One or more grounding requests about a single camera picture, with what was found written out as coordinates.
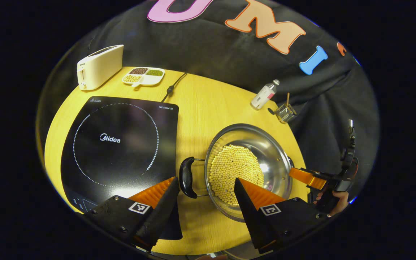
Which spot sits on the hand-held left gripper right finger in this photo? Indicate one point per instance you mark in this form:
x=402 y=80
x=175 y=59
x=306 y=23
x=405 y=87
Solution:
x=247 y=220

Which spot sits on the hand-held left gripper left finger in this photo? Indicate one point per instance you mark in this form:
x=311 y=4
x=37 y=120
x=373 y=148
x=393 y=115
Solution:
x=163 y=216

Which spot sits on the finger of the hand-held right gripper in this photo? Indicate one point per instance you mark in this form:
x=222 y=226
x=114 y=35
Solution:
x=302 y=176

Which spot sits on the stainless steel pot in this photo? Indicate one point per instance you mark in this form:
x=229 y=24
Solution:
x=265 y=148

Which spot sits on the pile of yellow beans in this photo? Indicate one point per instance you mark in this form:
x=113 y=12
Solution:
x=229 y=169

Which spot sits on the black induction cooktop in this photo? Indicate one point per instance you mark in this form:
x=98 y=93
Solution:
x=121 y=162

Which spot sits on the small glass jar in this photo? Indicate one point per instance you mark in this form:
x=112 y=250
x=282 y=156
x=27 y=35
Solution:
x=285 y=113

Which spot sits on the small black round cap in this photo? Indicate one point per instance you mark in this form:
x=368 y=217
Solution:
x=271 y=111

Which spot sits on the wooden stick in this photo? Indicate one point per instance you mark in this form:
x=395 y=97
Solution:
x=287 y=99

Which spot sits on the clear plastic bottle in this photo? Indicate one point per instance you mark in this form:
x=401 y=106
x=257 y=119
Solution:
x=264 y=95

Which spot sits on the white divided bean dish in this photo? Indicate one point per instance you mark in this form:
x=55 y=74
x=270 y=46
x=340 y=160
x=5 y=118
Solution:
x=150 y=80

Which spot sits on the white toaster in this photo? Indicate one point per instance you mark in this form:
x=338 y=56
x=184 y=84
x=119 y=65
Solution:
x=99 y=66

